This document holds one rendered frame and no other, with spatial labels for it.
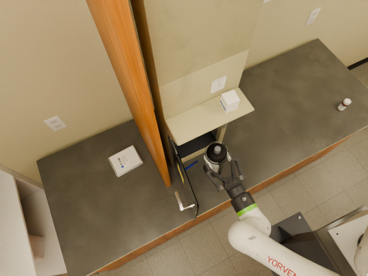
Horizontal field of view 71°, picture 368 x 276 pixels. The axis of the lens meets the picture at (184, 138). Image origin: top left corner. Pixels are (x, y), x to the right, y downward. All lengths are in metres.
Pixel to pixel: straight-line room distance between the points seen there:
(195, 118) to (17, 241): 1.16
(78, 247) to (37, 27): 1.02
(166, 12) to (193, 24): 0.09
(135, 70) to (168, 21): 0.15
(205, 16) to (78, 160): 1.18
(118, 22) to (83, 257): 1.23
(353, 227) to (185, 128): 0.98
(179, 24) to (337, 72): 1.54
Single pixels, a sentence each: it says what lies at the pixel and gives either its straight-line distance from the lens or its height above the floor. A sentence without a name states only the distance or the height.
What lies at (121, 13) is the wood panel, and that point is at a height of 2.06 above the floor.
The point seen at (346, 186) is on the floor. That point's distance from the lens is 2.81.
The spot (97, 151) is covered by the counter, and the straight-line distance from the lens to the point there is 1.60.
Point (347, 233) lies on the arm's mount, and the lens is 1.55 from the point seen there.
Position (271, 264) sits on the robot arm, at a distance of 0.98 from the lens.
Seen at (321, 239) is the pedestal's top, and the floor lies 0.94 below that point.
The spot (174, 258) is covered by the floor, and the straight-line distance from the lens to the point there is 2.34.
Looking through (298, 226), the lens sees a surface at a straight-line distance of 2.52.
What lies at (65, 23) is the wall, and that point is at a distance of 1.10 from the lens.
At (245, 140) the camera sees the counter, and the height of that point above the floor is 0.94.
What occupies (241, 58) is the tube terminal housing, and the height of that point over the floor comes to 1.68.
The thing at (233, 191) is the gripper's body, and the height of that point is 1.25.
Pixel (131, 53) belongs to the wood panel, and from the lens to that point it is 0.52.
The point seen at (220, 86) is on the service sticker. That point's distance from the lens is 0.96.
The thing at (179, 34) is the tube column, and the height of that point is 1.88.
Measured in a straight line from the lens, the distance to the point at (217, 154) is 1.14.
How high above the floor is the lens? 2.34
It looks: 65 degrees down
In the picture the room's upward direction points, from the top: 2 degrees counter-clockwise
